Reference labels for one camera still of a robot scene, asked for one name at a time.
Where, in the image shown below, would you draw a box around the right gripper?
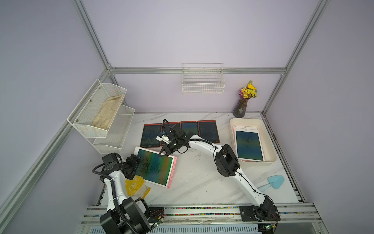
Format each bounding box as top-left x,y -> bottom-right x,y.
158,137 -> 182,157

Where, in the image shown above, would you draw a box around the red writing tablet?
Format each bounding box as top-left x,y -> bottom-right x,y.
140,123 -> 162,148
162,122 -> 180,139
180,121 -> 200,135
199,120 -> 220,143

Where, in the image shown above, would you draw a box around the yellow knit glove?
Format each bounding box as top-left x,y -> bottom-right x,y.
125,175 -> 151,199

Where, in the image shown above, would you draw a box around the pink writing tablet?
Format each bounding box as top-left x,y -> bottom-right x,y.
134,147 -> 177,189
233,125 -> 265,161

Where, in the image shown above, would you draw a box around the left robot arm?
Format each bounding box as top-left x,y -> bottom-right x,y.
92,153 -> 151,234

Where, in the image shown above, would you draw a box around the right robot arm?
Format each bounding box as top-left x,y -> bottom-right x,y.
156,119 -> 281,222

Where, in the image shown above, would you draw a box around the cream plastic storage box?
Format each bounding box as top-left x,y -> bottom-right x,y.
229,117 -> 277,167

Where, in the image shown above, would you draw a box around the beige cloth in shelf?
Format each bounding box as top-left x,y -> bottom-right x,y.
92,94 -> 125,130

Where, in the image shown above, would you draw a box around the dark glass vase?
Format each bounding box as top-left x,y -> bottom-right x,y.
233,98 -> 248,118

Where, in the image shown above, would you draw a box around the yellow flower bouquet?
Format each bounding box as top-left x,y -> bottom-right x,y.
239,81 -> 258,99

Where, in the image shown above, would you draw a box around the light blue plastic scoop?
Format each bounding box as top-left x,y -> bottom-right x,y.
259,175 -> 285,192

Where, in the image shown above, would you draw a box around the white mesh wall shelf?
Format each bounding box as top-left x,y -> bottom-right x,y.
67,80 -> 135,155

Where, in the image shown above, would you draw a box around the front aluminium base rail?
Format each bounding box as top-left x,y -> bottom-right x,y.
76,203 -> 329,234

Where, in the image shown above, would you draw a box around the white wire wall basket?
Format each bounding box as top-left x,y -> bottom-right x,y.
182,63 -> 226,95

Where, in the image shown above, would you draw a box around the aluminium frame rails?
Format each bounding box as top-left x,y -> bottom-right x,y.
1,1 -> 330,232

